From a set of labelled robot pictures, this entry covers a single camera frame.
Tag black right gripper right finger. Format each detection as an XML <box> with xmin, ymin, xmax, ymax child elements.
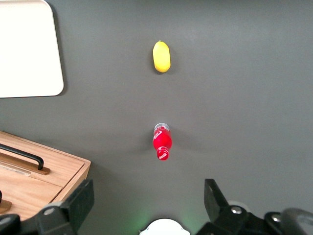
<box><xmin>195</xmin><ymin>178</ymin><xmax>286</xmax><ymax>235</ymax></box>

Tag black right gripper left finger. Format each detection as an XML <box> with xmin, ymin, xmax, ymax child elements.
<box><xmin>0</xmin><ymin>179</ymin><xmax>95</xmax><ymax>235</ymax></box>

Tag red coke bottle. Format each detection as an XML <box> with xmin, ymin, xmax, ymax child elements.
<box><xmin>152</xmin><ymin>122</ymin><xmax>173</xmax><ymax>162</ymax></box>

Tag white plastic tray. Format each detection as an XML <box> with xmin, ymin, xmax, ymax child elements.
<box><xmin>0</xmin><ymin>0</ymin><xmax>65</xmax><ymax>99</ymax></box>

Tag light wooden box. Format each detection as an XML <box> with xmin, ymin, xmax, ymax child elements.
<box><xmin>0</xmin><ymin>130</ymin><xmax>91</xmax><ymax>222</ymax></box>

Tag white round gripper light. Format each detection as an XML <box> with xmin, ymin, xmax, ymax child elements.
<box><xmin>138</xmin><ymin>218</ymin><xmax>191</xmax><ymax>235</ymax></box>

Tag yellow lemon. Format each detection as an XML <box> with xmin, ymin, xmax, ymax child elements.
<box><xmin>153</xmin><ymin>40</ymin><xmax>171</xmax><ymax>73</ymax></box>

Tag long black box handle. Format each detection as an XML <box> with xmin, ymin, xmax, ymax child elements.
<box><xmin>0</xmin><ymin>143</ymin><xmax>45</xmax><ymax>171</ymax></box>

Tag black handle on brown plate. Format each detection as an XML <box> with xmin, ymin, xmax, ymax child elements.
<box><xmin>0</xmin><ymin>190</ymin><xmax>12</xmax><ymax>214</ymax></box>

